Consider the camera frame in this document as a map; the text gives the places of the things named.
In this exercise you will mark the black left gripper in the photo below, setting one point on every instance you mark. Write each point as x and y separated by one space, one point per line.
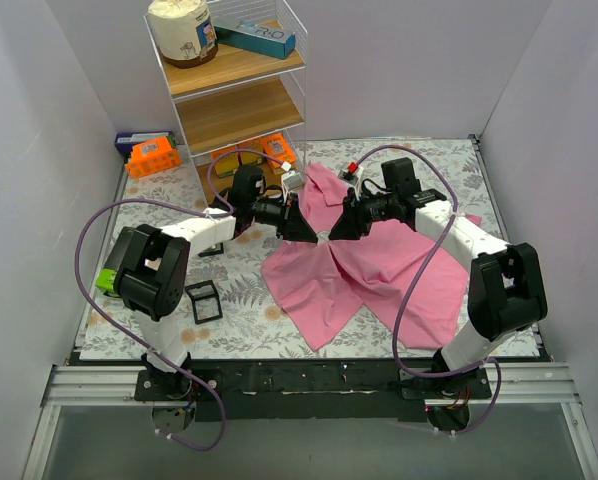
287 217

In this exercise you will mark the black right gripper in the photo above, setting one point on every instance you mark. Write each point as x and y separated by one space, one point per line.
351 215

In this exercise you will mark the pink t-shirt garment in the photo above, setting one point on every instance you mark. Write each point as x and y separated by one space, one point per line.
321 286

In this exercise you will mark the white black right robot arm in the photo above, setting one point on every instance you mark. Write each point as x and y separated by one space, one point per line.
505 288

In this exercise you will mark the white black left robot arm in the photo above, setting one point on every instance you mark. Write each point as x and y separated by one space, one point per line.
150 278

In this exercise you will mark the black display case far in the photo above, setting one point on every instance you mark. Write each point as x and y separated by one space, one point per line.
216 249

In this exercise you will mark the black display case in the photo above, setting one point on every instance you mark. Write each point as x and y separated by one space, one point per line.
216 249
205 302

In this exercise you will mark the orange packet on shelf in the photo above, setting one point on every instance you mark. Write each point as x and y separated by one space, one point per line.
277 146

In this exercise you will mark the yellow green packet middle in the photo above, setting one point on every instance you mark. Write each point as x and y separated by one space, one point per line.
251 152

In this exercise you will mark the yellow green packet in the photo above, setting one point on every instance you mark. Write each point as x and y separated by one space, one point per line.
251 152
226 161

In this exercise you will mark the yellow green packet left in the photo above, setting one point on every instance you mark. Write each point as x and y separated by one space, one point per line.
226 161

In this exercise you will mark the floral patterned table mat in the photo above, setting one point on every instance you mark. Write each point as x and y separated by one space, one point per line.
253 325

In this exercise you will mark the black display case near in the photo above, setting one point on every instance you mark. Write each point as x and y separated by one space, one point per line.
205 302

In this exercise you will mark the orange box beside shelf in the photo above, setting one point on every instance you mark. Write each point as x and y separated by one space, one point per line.
152 156

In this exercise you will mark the teal rectangular box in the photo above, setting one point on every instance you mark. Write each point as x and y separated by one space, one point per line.
256 38

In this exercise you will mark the dark blue flat box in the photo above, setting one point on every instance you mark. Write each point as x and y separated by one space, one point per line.
125 141

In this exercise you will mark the green small box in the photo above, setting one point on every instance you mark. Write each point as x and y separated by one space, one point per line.
105 282

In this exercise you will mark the wrapped toilet paper roll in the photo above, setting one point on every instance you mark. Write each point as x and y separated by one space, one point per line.
183 32

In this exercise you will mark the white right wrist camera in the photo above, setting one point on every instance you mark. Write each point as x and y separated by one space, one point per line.
353 176

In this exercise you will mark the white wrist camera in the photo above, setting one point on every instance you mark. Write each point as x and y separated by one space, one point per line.
292 182
353 176

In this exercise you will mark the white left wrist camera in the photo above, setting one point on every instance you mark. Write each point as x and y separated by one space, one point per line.
292 182

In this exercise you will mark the white wire wooden shelf rack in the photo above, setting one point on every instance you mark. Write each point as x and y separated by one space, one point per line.
240 95

